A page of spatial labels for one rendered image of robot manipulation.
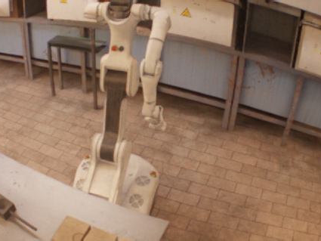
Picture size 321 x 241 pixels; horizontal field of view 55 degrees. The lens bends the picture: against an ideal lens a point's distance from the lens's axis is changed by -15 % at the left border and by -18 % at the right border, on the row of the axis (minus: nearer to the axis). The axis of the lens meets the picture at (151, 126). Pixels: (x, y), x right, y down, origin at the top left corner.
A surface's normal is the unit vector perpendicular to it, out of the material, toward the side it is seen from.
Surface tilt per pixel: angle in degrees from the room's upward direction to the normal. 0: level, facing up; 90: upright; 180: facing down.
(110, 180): 32
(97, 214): 0
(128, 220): 0
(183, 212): 0
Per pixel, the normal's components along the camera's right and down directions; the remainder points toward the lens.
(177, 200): 0.03, -0.78
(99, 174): -0.13, -0.35
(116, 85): -0.26, 0.30
